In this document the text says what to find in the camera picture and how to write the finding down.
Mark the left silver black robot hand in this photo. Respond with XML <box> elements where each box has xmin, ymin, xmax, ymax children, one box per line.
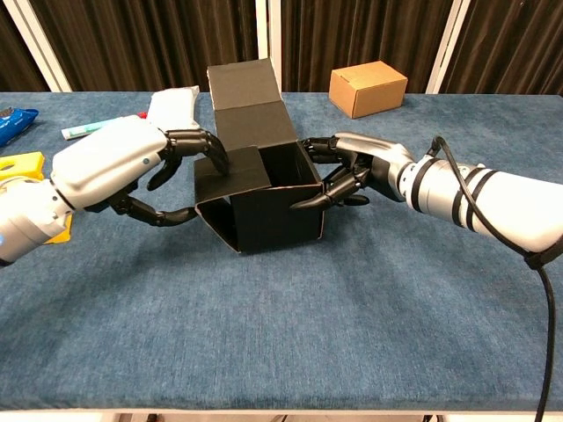
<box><xmin>50</xmin><ymin>114</ymin><xmax>230</xmax><ymax>229</ymax></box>

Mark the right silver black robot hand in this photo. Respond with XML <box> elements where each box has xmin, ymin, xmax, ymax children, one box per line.
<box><xmin>288</xmin><ymin>131</ymin><xmax>417</xmax><ymax>211</ymax></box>

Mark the black paper box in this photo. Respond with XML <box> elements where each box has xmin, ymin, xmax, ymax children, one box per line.
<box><xmin>193</xmin><ymin>58</ymin><xmax>327</xmax><ymax>255</ymax></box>

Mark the brown cardboard box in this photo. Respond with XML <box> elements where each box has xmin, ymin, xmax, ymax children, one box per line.
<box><xmin>328</xmin><ymin>61</ymin><xmax>408</xmax><ymax>120</ymax></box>

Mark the green red marker pen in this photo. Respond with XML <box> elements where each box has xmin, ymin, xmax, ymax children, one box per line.
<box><xmin>61</xmin><ymin>111</ymin><xmax>149</xmax><ymax>141</ymax></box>

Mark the yellow test tube rack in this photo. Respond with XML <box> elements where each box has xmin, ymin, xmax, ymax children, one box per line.
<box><xmin>0</xmin><ymin>151</ymin><xmax>74</xmax><ymax>245</ymax></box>

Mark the white plastic packet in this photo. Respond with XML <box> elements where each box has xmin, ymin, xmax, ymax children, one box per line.
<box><xmin>147</xmin><ymin>85</ymin><xmax>201</xmax><ymax>132</ymax></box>

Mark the blue cookie packet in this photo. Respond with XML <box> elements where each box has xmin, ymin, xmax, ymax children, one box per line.
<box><xmin>0</xmin><ymin>107</ymin><xmax>40</xmax><ymax>149</ymax></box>

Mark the blue table mat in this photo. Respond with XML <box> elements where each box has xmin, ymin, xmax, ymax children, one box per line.
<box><xmin>0</xmin><ymin>91</ymin><xmax>563</xmax><ymax>417</ymax></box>

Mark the white aluminium frame post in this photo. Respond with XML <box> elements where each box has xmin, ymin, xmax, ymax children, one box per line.
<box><xmin>425</xmin><ymin>0</ymin><xmax>472</xmax><ymax>94</ymax></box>
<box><xmin>2</xmin><ymin>0</ymin><xmax>72</xmax><ymax>92</ymax></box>
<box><xmin>255</xmin><ymin>0</ymin><xmax>282</xmax><ymax>92</ymax></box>

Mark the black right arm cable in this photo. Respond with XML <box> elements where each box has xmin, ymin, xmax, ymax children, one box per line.
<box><xmin>422</xmin><ymin>135</ymin><xmax>563</xmax><ymax>422</ymax></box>

